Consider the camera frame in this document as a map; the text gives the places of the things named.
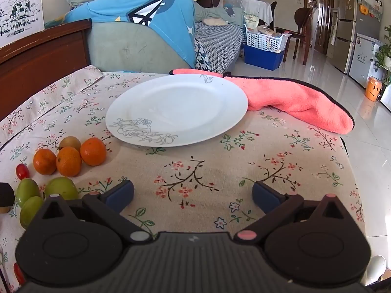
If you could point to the green sofa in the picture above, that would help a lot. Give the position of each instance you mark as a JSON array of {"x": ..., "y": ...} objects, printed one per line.
[{"x": 131, "y": 48}]

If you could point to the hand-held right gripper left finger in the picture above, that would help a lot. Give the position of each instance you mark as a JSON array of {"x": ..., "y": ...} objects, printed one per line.
[{"x": 122, "y": 193}]

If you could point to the brown wooden door frame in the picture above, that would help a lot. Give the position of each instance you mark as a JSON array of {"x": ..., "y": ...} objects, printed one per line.
[{"x": 328, "y": 12}]

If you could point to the cow print cardboard box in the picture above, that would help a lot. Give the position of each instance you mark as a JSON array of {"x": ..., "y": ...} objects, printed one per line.
[{"x": 18, "y": 6}]

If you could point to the white low cabinet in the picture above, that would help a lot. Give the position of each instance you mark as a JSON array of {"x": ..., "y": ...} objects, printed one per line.
[{"x": 386, "y": 97}]

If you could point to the floral tablecloth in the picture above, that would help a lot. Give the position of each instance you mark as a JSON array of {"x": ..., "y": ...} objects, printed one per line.
[{"x": 213, "y": 161}]

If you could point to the white round object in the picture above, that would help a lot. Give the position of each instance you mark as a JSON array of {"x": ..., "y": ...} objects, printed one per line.
[{"x": 375, "y": 268}]

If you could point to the blue printed blanket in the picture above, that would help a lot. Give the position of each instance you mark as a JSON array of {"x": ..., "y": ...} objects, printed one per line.
[{"x": 122, "y": 6}]

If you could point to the table with white cloth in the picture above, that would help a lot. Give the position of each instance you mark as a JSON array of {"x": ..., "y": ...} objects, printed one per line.
[{"x": 256, "y": 7}]

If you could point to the potted green plant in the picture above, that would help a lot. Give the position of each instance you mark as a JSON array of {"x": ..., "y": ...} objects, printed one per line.
[{"x": 383, "y": 55}]

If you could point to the green round fruit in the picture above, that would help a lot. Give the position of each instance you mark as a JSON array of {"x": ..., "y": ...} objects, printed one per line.
[
  {"x": 61, "y": 187},
  {"x": 30, "y": 213},
  {"x": 27, "y": 190}
]

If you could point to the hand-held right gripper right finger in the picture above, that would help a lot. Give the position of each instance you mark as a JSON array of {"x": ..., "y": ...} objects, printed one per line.
[{"x": 264, "y": 196}]

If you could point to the small white freezer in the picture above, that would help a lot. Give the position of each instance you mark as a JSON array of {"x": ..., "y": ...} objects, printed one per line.
[{"x": 362, "y": 61}]

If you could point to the dark wooden chair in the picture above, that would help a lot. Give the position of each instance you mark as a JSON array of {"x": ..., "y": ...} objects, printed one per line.
[{"x": 302, "y": 16}]

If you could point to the orange smiley bucket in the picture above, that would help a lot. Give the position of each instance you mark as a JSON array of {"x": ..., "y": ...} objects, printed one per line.
[{"x": 373, "y": 90}]

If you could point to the red cherry tomato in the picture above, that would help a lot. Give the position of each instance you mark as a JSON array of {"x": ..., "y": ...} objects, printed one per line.
[
  {"x": 22, "y": 171},
  {"x": 17, "y": 273}
]

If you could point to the blue plastic bin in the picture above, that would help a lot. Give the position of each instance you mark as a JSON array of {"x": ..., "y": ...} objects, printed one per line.
[{"x": 262, "y": 59}]

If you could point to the pink towel with black trim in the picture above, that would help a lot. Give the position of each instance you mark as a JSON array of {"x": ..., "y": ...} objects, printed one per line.
[{"x": 290, "y": 94}]

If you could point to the brown round fruit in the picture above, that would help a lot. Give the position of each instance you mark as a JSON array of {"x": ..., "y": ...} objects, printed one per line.
[{"x": 69, "y": 142}]

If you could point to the white plate with flower print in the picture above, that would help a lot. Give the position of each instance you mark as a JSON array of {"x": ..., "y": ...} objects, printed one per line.
[{"x": 177, "y": 106}]

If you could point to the white plastic basket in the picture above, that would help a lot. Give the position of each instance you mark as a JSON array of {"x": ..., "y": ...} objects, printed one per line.
[{"x": 259, "y": 41}]

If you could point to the small orange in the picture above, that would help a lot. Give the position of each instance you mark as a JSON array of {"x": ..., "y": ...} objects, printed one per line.
[
  {"x": 93, "y": 151},
  {"x": 45, "y": 161},
  {"x": 68, "y": 162}
]

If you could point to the houndstooth sofa cover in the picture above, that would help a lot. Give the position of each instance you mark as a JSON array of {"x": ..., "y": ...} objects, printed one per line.
[{"x": 217, "y": 42}]

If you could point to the silver refrigerator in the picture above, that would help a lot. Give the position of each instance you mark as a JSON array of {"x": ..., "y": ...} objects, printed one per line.
[{"x": 345, "y": 30}]

